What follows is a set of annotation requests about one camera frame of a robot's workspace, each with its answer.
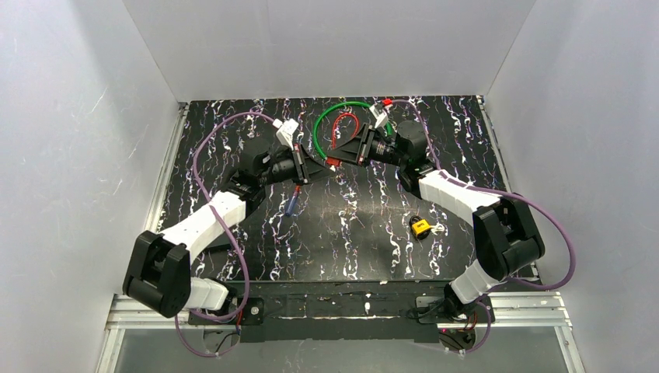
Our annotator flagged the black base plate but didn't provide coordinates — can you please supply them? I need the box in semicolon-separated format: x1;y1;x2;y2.
187;280;495;345

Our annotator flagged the purple cable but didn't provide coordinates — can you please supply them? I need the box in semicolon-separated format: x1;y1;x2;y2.
391;99;577;356
173;110;279;358

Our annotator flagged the green cable lock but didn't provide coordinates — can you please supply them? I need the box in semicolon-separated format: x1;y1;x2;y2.
312;100;393;162

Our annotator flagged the yellow padlock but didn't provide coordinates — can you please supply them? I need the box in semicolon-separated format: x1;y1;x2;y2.
409;215;432;240

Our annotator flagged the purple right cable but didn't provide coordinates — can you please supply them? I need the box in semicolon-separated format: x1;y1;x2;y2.
391;99;577;356

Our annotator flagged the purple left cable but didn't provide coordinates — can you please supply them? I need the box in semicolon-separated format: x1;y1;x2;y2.
173;110;279;358

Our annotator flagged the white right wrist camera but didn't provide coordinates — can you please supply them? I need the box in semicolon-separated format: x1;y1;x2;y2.
369;98;393;129

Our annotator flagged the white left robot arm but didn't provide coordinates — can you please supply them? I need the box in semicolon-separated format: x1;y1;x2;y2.
122;140;333;318

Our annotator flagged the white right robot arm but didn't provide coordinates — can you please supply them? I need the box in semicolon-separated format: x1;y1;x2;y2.
326;120;545;310

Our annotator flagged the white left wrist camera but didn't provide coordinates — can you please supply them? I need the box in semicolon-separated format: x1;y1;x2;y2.
273;119;299;150

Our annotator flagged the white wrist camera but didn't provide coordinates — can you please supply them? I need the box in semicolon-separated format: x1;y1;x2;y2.
369;98;393;129
273;119;299;150

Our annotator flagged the aluminium frame rail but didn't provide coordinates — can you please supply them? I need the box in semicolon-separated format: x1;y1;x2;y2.
95;103;243;373

